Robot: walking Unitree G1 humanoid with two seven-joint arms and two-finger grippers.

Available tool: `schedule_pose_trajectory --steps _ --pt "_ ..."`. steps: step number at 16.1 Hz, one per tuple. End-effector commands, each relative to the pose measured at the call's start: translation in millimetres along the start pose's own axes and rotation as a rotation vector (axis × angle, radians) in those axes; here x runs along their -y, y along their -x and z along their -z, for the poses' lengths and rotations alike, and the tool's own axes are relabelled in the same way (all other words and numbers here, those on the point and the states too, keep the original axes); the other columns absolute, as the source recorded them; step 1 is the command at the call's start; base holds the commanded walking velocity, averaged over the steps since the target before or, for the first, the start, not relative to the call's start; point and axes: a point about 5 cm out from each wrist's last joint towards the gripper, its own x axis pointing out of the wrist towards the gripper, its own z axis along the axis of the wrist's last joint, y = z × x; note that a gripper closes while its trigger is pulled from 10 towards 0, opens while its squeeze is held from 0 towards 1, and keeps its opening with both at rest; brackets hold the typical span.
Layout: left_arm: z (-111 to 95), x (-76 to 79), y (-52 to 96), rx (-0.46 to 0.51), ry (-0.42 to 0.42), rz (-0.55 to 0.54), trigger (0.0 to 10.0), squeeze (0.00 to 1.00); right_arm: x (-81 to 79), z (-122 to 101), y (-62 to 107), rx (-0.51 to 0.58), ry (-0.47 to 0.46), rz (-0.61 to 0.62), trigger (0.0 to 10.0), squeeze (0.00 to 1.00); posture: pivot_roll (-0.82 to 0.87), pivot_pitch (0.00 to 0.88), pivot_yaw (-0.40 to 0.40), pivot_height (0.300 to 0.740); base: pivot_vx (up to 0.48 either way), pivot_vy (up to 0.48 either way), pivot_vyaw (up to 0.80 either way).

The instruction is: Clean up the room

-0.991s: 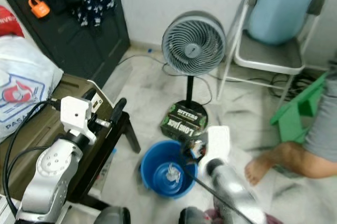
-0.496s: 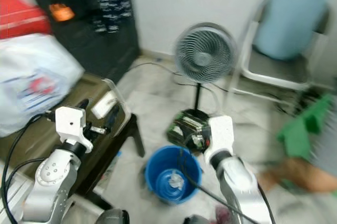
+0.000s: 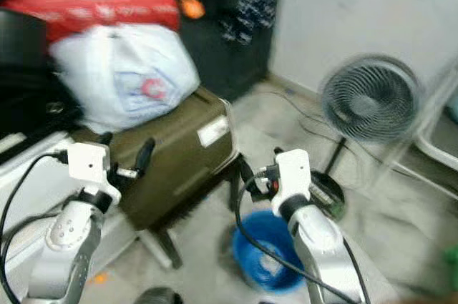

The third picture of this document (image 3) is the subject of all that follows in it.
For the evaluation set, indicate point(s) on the white rack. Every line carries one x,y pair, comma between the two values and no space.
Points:
440,132

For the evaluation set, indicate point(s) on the small orange toy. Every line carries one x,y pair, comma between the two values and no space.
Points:
192,5

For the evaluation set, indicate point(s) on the black cabinet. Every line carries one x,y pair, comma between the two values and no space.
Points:
28,89

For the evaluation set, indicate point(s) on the blue plastic bucket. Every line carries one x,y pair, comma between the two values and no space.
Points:
257,236

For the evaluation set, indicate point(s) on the olive brown suitcase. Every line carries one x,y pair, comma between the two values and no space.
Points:
182,161

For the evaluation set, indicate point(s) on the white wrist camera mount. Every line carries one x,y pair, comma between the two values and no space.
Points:
89,169
293,177

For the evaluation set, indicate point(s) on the white plastic bag with logo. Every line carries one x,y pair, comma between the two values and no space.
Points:
125,79

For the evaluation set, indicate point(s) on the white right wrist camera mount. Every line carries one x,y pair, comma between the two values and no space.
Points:
293,177

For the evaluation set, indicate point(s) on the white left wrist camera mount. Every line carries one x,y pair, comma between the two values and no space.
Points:
89,169

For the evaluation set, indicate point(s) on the black dotted cloth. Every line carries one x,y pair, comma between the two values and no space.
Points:
247,0

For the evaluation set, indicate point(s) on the red bag with white print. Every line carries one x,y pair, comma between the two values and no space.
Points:
93,0

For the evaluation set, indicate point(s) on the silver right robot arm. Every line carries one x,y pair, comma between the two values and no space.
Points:
325,254

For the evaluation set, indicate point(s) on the black standing fan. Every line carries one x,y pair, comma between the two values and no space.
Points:
372,100

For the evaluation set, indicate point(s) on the white drawer cabinet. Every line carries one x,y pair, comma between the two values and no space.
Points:
18,175

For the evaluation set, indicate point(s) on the grey left robot leg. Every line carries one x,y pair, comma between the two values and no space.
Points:
157,297

